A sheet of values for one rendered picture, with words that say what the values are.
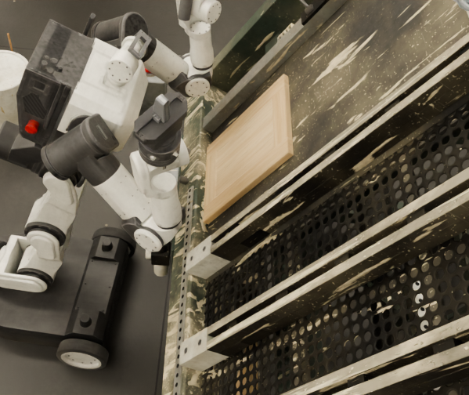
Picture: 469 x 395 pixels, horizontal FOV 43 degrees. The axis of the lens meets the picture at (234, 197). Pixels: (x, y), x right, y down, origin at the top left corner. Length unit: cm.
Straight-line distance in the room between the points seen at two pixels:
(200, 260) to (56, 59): 65
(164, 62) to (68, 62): 35
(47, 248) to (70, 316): 43
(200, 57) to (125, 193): 56
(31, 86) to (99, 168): 27
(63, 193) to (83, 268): 77
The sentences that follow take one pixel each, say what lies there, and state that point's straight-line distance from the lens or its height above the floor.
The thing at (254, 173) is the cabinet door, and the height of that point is 111.
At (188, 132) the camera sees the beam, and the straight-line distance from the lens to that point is 215.
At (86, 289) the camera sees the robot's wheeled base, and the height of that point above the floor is 19.
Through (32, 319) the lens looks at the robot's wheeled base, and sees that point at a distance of 253.
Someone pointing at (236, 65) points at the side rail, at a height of 99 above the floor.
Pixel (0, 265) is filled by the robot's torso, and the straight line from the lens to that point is 248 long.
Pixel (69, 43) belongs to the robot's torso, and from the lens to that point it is 163.
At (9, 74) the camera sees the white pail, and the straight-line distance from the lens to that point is 315.
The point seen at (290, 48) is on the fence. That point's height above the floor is 127.
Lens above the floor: 241
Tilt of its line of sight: 52 degrees down
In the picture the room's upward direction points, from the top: 9 degrees clockwise
